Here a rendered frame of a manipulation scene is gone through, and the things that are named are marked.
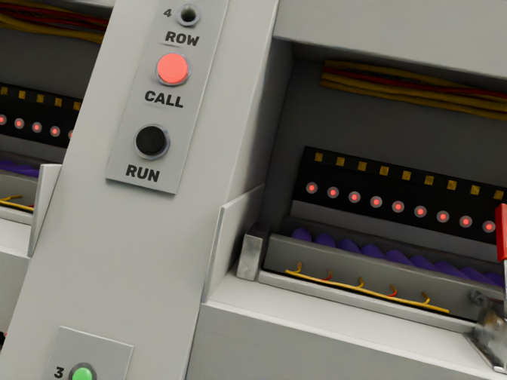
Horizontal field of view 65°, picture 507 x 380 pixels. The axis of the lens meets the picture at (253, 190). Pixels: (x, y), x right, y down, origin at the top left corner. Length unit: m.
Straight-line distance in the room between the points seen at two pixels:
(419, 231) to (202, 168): 0.24
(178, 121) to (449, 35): 0.16
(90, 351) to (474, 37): 0.26
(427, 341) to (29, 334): 0.21
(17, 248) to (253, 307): 0.13
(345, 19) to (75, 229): 0.19
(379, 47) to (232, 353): 0.19
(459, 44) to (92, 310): 0.25
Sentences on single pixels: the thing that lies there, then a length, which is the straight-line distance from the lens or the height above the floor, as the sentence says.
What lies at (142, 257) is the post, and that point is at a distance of 0.22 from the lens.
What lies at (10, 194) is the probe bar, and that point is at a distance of 0.34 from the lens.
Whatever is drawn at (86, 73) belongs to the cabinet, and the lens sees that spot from 0.51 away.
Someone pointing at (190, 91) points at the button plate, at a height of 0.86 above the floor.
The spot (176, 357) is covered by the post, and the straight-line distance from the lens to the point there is 0.22.
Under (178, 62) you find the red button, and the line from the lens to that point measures 0.23.
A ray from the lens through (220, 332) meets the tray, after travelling 0.21.
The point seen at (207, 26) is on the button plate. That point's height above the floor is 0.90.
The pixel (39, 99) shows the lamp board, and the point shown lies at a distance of 0.48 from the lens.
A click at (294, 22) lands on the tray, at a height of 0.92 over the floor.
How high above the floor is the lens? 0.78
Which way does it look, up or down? 9 degrees up
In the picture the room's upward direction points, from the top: 14 degrees clockwise
